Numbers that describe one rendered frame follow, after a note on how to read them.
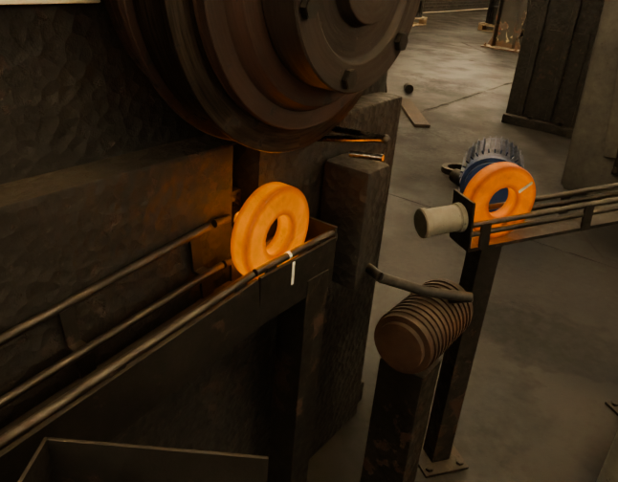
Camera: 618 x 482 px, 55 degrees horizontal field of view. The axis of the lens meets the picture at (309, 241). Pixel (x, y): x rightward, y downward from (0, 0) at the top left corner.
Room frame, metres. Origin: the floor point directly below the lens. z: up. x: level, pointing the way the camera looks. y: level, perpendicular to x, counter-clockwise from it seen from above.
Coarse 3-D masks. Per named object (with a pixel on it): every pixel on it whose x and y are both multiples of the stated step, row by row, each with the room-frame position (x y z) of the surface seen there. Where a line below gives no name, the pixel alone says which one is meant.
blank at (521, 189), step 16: (480, 176) 1.10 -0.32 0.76; (496, 176) 1.10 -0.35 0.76; (512, 176) 1.11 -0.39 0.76; (528, 176) 1.12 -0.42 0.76; (464, 192) 1.11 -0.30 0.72; (480, 192) 1.09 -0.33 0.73; (512, 192) 1.13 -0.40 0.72; (528, 192) 1.13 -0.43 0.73; (480, 208) 1.09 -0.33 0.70; (512, 208) 1.12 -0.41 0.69; (528, 208) 1.13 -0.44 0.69; (496, 224) 1.10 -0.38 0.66
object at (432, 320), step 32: (448, 288) 1.05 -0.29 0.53; (384, 320) 0.95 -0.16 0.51; (416, 320) 0.92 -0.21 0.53; (448, 320) 0.96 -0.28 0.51; (384, 352) 0.93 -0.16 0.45; (416, 352) 0.89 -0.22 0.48; (384, 384) 0.96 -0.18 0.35; (416, 384) 0.92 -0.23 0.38; (384, 416) 0.95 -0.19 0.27; (416, 416) 0.92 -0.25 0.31; (384, 448) 0.94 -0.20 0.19; (416, 448) 0.95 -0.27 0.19; (384, 480) 0.94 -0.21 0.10
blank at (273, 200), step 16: (256, 192) 0.80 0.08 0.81; (272, 192) 0.80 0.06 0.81; (288, 192) 0.82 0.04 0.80; (256, 208) 0.77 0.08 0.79; (272, 208) 0.79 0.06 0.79; (288, 208) 0.82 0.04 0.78; (304, 208) 0.86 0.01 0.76; (240, 224) 0.76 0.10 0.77; (256, 224) 0.76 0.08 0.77; (288, 224) 0.84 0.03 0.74; (304, 224) 0.86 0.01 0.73; (240, 240) 0.75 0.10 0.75; (256, 240) 0.76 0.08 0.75; (272, 240) 0.84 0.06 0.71; (288, 240) 0.83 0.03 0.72; (240, 256) 0.75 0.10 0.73; (256, 256) 0.76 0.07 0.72; (272, 256) 0.80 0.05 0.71; (240, 272) 0.77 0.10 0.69
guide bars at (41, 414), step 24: (312, 240) 0.85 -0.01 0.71; (336, 240) 0.90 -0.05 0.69; (264, 264) 0.75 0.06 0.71; (240, 288) 0.70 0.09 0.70; (192, 312) 0.64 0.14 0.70; (168, 336) 0.60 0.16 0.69; (120, 360) 0.54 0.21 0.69; (96, 384) 0.51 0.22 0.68; (48, 408) 0.47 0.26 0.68; (24, 432) 0.44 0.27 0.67
